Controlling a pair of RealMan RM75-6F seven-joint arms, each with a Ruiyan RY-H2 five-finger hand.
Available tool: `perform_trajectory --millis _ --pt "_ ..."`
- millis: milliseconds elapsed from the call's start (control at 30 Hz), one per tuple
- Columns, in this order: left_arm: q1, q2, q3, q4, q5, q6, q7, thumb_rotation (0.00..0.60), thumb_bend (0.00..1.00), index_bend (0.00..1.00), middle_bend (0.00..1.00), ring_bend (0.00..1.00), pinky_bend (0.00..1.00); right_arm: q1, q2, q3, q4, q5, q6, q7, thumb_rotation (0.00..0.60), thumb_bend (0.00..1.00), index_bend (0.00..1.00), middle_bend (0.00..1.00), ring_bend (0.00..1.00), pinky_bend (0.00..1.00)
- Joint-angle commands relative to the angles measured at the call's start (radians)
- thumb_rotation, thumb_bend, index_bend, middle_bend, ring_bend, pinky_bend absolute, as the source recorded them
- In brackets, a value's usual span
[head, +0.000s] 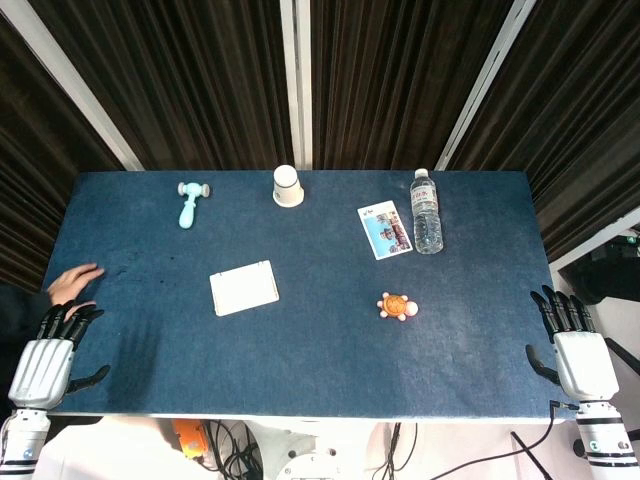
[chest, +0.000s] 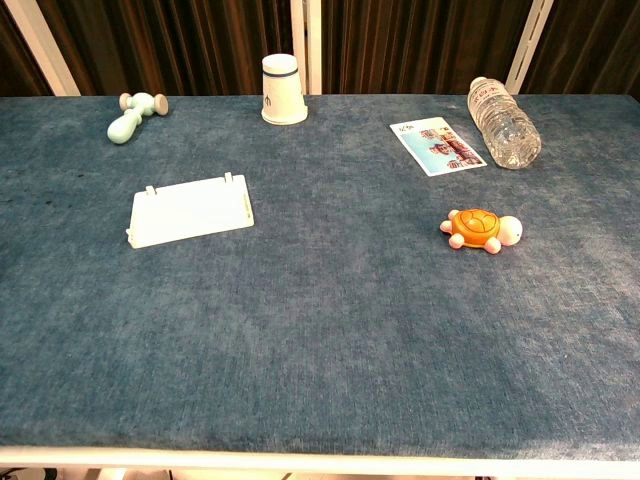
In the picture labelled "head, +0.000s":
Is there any white paper cup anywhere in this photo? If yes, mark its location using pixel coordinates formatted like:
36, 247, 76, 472
271, 164, 305, 207

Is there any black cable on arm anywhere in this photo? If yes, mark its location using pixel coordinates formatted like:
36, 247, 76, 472
429, 399, 581, 480

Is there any light blue toy hammer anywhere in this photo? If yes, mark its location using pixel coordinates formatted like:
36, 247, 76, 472
177, 181, 211, 230

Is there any picture card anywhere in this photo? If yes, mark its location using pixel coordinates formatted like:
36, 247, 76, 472
356, 199, 415, 261

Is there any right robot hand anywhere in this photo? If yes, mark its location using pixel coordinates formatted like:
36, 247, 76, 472
525, 284, 620, 403

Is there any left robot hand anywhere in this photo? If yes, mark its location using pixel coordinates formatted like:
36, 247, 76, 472
7, 301, 112, 411

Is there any orange device under table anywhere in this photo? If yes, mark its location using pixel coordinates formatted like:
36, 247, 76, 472
171, 418, 208, 460

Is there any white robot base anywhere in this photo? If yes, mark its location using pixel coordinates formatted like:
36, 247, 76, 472
244, 418, 379, 480

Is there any person's bare hand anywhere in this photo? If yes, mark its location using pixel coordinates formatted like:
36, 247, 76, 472
46, 263, 106, 320

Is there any orange toy turtle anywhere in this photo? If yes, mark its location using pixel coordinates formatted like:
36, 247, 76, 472
376, 292, 419, 322

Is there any black cable bundle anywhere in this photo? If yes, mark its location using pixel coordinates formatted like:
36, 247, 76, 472
199, 419, 264, 480

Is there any clear plastic water bottle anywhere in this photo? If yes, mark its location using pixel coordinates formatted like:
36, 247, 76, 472
409, 167, 445, 255

